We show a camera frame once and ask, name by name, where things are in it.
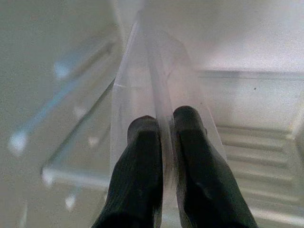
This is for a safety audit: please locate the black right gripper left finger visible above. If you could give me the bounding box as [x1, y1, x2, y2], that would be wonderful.
[92, 115, 164, 228]

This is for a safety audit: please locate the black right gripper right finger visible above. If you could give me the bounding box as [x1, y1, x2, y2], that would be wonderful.
[172, 105, 258, 228]

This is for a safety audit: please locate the ribbed white fridge drawer cover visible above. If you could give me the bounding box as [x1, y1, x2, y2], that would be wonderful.
[197, 70, 304, 228]

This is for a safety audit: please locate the glass fridge shelf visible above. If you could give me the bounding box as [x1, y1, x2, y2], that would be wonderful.
[41, 45, 124, 190]

